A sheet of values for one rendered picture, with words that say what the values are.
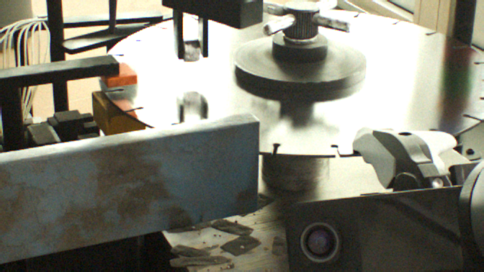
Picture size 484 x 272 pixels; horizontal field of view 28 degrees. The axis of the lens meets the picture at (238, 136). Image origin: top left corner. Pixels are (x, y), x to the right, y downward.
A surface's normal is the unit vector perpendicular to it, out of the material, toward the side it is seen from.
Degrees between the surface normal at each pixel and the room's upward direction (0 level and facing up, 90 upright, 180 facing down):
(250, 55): 5
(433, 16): 90
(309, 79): 5
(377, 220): 64
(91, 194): 90
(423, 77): 0
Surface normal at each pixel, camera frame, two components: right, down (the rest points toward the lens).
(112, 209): 0.40, 0.40
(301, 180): 0.12, 0.42
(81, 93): 0.01, -0.91
